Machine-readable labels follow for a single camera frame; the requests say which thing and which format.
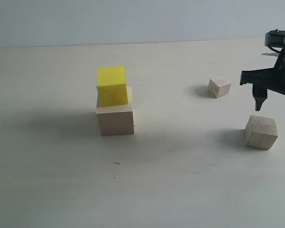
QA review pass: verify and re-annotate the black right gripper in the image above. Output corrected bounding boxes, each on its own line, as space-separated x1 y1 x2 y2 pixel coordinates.
239 38 285 111

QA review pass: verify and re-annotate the yellow cube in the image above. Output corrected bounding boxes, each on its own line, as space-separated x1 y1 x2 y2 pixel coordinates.
96 66 128 107

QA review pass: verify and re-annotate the large light wooden cube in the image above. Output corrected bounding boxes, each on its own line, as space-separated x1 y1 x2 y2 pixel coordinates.
95 86 134 136

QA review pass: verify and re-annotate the medium wooden cube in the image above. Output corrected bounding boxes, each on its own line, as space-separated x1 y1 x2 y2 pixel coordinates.
245 115 278 150

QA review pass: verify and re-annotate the small wooden cube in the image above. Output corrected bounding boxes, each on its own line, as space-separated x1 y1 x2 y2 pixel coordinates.
208 78 231 98

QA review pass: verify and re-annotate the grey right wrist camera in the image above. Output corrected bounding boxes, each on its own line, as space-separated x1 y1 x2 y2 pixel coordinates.
265 29 285 48

